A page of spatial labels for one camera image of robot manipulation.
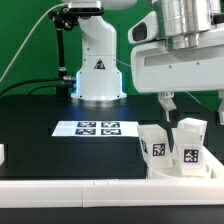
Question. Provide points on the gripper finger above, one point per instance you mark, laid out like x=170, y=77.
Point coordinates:
x=221, y=107
x=167, y=103

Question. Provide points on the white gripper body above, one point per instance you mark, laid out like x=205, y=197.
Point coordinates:
x=201, y=68

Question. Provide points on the white round stool seat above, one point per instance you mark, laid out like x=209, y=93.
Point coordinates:
x=175, y=172

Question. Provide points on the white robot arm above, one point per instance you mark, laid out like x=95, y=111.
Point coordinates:
x=179, y=47

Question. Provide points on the white block at left edge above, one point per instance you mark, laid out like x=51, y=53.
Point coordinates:
x=2, y=154

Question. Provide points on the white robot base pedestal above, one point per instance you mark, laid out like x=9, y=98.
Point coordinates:
x=98, y=81

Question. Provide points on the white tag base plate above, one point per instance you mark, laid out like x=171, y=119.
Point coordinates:
x=96, y=129

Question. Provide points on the grey depth camera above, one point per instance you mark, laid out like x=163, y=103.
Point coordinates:
x=85, y=7

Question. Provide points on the white L-shaped obstacle frame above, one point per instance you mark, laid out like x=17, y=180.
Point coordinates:
x=116, y=193

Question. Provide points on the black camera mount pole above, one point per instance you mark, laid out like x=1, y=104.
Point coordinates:
x=63, y=21

